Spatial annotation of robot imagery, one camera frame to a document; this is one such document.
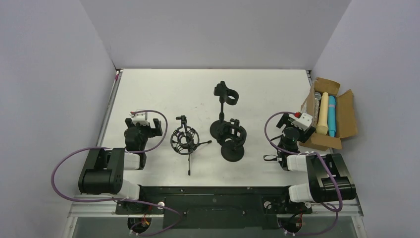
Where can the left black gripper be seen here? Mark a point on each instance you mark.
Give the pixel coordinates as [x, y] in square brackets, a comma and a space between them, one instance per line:
[152, 128]

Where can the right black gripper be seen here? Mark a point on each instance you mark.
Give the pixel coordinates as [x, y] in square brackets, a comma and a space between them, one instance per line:
[284, 121]

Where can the cream microphone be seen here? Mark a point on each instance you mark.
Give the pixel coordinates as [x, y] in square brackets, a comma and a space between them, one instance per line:
[322, 127]

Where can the blue microphone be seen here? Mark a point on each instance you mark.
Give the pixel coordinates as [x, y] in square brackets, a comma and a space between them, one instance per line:
[331, 116]

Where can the black tripod shock-mount stand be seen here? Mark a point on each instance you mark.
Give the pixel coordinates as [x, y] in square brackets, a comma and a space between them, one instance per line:
[185, 140]

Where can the brown cardboard box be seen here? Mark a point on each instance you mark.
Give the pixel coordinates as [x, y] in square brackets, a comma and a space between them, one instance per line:
[346, 124]

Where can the black round-base shock-mount stand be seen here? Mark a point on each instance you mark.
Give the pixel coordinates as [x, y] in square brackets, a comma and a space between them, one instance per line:
[232, 137]

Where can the silver glitter microphone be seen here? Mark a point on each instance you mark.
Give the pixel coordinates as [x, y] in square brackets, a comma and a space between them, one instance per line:
[317, 99]

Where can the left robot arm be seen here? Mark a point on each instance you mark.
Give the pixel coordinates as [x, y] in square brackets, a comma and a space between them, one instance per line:
[103, 170]

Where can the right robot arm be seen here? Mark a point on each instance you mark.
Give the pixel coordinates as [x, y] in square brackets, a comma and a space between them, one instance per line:
[328, 177]

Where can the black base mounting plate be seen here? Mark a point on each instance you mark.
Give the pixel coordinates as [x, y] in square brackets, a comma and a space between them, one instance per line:
[262, 207]

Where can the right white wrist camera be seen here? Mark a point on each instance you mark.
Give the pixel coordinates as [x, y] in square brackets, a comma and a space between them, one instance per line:
[302, 121]

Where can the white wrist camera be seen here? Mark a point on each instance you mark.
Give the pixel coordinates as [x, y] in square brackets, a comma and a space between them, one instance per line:
[302, 121]
[141, 117]

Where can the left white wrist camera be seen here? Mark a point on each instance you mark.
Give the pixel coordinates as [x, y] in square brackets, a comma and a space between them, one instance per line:
[141, 117]

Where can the aluminium frame rail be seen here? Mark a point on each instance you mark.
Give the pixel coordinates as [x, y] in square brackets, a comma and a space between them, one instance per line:
[108, 209]

